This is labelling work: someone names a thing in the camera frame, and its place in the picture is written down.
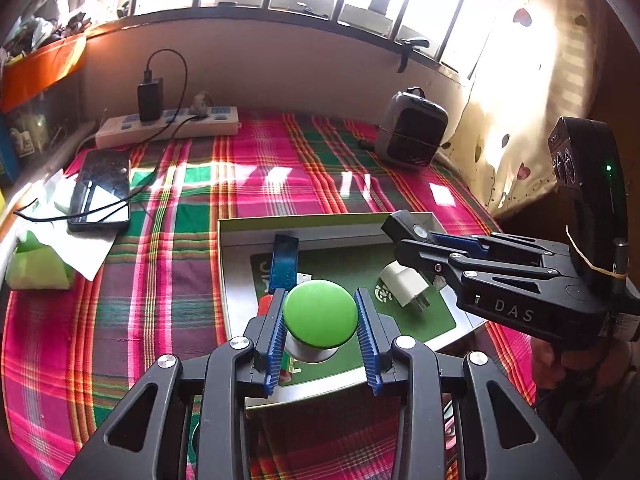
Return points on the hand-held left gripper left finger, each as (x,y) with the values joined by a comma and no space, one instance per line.
(277,340)

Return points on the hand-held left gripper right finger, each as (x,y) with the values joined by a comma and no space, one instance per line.
(367,340)

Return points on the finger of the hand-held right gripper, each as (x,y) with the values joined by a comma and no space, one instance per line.
(455,244)
(425,260)

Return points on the white charger plug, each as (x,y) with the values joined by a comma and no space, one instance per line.
(400,285)

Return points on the green-capped white spool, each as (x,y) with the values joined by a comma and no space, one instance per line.
(320,310)

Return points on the green cardboard box tray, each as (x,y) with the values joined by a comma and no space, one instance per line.
(235,280)

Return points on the blue plastic case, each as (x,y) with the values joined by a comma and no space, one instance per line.
(284,265)

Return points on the person's right hand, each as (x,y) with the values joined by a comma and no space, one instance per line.
(547,365)

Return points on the dark green printed card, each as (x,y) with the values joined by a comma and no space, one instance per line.
(350,265)

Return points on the small grey heater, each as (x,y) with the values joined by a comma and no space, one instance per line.
(410,130)

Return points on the plaid blanket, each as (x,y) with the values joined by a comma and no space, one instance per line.
(150,310)

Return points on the cream curtain with hearts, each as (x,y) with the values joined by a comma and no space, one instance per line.
(530,85)

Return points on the white paper sheet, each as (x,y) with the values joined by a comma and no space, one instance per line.
(85,250)

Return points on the white power strip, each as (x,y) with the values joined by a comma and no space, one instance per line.
(210,127)

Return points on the black smartphone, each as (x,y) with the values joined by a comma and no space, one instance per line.
(100,190)

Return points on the grey plug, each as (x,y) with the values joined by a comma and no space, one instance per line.
(201,104)

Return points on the green tissue pack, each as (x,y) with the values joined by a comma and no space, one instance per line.
(35,267)

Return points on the black charger adapter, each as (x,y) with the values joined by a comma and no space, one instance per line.
(151,102)

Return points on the blue box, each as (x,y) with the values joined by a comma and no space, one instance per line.
(7,155)

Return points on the orange planter box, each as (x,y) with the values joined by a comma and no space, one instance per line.
(40,75)

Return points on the orange shelf with items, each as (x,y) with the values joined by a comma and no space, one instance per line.
(45,32)

